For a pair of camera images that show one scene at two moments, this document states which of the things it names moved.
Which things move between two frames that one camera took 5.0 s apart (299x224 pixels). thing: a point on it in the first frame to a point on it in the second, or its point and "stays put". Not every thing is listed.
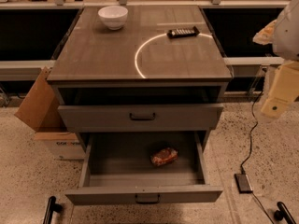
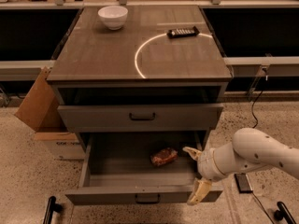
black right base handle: (283, 213) stays put
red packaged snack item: (163, 157) stays put
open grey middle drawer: (116, 168) stays put
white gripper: (288, 36) to (206, 164)
